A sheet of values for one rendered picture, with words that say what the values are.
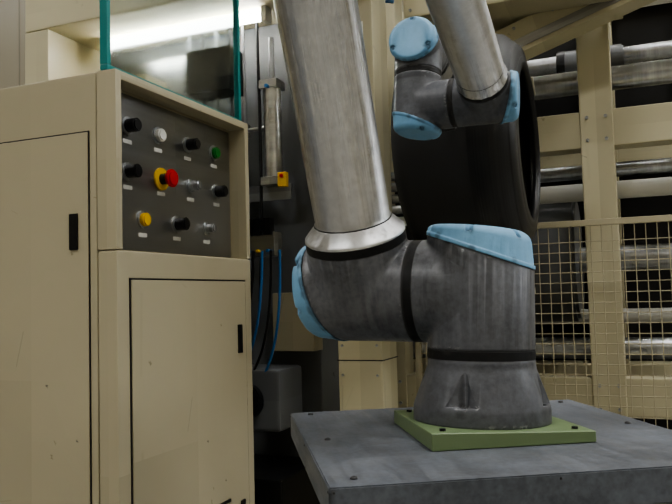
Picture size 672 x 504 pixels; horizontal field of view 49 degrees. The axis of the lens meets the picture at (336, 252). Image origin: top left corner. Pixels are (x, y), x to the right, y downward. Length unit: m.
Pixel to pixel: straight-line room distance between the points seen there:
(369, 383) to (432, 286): 1.02
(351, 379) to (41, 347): 0.81
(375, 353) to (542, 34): 1.09
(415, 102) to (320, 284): 0.46
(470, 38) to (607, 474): 0.67
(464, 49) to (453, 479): 0.68
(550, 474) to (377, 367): 1.18
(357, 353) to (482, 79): 0.96
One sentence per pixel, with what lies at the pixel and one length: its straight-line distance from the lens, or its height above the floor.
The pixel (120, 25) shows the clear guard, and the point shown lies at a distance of 1.69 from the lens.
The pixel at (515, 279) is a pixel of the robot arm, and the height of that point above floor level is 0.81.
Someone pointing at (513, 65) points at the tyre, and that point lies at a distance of 1.86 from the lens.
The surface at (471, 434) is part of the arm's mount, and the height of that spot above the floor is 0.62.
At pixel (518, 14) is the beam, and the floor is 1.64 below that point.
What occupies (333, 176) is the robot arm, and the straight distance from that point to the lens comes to 1.01.
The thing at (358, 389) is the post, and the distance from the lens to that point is 2.01.
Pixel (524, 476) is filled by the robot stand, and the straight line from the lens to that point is 0.84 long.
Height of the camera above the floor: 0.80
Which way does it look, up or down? 3 degrees up
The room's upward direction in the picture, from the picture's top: 2 degrees counter-clockwise
